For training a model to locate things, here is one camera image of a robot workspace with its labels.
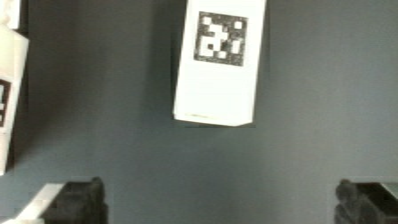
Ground white table leg with tag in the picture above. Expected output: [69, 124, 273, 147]
[174, 0, 266, 126]

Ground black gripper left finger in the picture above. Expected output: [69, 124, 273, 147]
[0, 177, 110, 224]

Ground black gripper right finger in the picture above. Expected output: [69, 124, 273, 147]
[333, 179, 398, 224]

